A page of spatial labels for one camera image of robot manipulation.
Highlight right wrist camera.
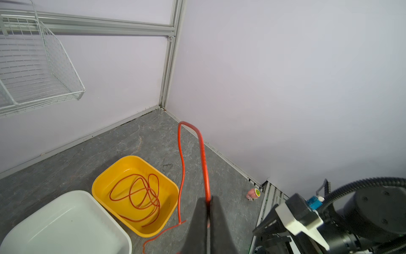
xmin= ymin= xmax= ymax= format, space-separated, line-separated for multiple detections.
xmin=275 ymin=193 xmax=330 ymax=250

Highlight white plastic bin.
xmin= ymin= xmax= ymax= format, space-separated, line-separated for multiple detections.
xmin=1 ymin=190 xmax=132 ymax=254

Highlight white wire wall shelf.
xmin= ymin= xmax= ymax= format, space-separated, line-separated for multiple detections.
xmin=1 ymin=10 xmax=85 ymax=118

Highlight yellow plastic bin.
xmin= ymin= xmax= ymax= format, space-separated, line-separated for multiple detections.
xmin=92 ymin=156 xmax=179 ymax=238

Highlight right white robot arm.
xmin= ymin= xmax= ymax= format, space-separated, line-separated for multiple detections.
xmin=253 ymin=177 xmax=406 ymax=254

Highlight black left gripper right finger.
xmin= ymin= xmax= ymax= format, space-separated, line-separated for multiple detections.
xmin=209 ymin=196 xmax=238 ymax=254

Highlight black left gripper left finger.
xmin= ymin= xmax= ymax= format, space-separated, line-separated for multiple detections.
xmin=180 ymin=197 xmax=208 ymax=254

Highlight small pink toy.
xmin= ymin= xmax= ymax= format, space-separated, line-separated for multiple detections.
xmin=246 ymin=188 xmax=261 ymax=201

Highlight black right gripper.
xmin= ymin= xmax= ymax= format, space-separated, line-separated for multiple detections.
xmin=253 ymin=204 xmax=303 ymax=254

